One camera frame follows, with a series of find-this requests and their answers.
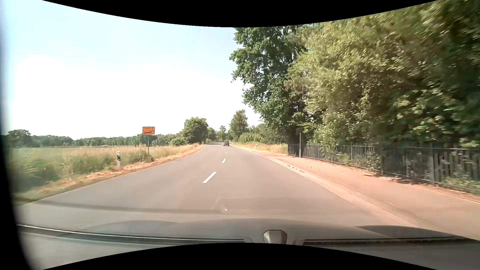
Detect row of large trees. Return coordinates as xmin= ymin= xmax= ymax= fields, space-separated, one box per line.
xmin=229 ymin=0 xmax=480 ymax=151

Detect dark metal fence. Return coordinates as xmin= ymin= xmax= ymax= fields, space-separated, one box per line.
xmin=287 ymin=144 xmax=480 ymax=185

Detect grey asphalt road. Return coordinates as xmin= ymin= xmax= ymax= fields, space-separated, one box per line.
xmin=15 ymin=142 xmax=413 ymax=229

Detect car's own bonnet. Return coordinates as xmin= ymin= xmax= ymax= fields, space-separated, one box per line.
xmin=17 ymin=198 xmax=480 ymax=270

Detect grassy field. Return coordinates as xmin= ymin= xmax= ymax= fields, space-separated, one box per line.
xmin=5 ymin=145 xmax=196 ymax=194

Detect tall green tree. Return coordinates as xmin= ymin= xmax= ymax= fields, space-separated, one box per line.
xmin=229 ymin=109 xmax=249 ymax=142

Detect orange road sign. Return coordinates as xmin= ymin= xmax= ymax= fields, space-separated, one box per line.
xmin=142 ymin=126 xmax=155 ymax=155

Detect road markings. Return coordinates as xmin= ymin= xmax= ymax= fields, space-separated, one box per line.
xmin=202 ymin=145 xmax=228 ymax=184

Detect reddish paved cycle path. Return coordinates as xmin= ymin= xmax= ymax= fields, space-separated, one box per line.
xmin=240 ymin=145 xmax=480 ymax=241

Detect distant line of trees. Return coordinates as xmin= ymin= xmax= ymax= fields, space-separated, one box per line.
xmin=5 ymin=129 xmax=181 ymax=148

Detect round green tree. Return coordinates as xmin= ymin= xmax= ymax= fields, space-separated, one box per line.
xmin=181 ymin=117 xmax=209 ymax=144

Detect dry grass verge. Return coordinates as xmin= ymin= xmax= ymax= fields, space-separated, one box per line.
xmin=232 ymin=141 xmax=289 ymax=154
xmin=11 ymin=144 xmax=206 ymax=205

